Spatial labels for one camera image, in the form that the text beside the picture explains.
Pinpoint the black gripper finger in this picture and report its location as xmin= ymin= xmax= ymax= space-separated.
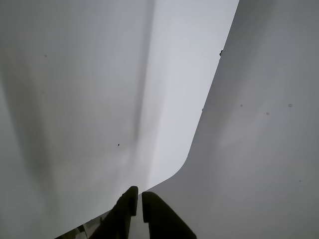
xmin=88 ymin=186 xmax=139 ymax=239
xmin=141 ymin=191 xmax=198 ymax=239

